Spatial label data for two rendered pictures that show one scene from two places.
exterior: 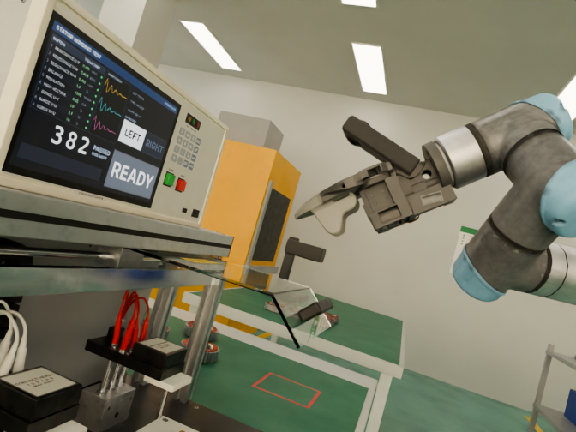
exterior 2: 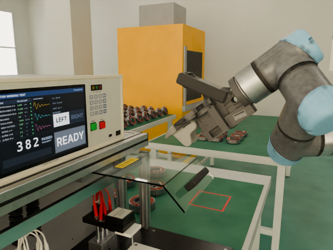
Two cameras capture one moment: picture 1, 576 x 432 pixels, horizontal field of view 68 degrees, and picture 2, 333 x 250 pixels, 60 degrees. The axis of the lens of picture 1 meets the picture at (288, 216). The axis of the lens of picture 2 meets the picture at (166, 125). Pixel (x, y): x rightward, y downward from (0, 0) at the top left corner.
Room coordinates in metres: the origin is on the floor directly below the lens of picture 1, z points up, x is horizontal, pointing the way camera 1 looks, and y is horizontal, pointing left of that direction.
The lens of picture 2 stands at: (-0.05, -0.11, 1.34)
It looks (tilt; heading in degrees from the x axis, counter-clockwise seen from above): 11 degrees down; 8
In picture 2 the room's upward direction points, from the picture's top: straight up
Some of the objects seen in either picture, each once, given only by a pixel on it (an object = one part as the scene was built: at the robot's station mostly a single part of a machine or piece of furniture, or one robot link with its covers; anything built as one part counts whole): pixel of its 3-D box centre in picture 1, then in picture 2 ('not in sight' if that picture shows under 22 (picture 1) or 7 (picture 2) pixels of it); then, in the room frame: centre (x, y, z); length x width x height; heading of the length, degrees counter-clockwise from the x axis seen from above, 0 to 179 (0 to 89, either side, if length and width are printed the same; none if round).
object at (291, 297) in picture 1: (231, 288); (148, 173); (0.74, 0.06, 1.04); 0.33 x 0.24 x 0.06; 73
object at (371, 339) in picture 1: (307, 364); (235, 162); (2.90, -0.40, 0.37); 1.85 x 1.10 x 0.75; 163
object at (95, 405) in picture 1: (105, 404); (102, 244); (0.73, 0.21, 0.80); 0.07 x 0.05 x 0.06; 163
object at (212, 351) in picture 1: (199, 350); (154, 188); (1.24, 0.14, 0.77); 0.11 x 0.11 x 0.04
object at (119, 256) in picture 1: (121, 253); (83, 171); (0.70, 0.24, 1.05); 0.06 x 0.04 x 0.04; 163
